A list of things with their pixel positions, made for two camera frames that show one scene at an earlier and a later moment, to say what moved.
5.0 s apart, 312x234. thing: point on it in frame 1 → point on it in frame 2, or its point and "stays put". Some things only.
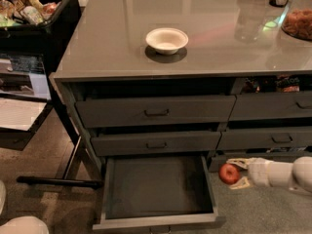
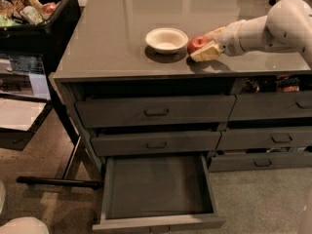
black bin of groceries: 38,19 stays put
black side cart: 27,92 stays put
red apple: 228,174 → 196,42
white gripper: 262,173 → 230,38
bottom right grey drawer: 216,159 stays put
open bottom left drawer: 143,192 stays put
